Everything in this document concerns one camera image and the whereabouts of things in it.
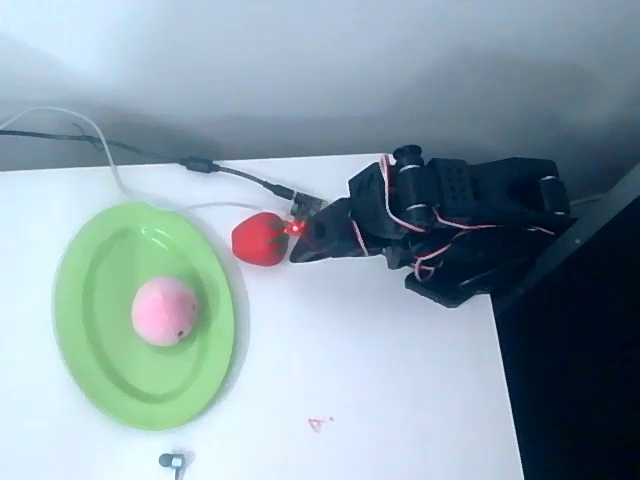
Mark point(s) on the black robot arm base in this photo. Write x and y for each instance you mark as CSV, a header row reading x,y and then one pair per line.
x,y
445,287

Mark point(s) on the green oval plate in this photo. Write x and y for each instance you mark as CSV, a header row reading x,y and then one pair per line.
x,y
100,360

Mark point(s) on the controller board with red LED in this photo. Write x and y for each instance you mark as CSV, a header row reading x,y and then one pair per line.
x,y
310,202

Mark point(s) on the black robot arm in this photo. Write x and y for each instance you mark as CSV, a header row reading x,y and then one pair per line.
x,y
455,192

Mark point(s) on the small metal screw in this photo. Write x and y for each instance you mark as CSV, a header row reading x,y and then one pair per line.
x,y
172,461

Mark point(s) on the red plush strawberry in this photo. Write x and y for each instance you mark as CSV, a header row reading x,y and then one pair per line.
x,y
257,240

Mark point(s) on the pink plush ball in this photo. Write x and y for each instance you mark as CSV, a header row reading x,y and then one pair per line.
x,y
162,312

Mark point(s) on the black furniture panel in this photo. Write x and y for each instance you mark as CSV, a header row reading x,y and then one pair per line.
x,y
575,350

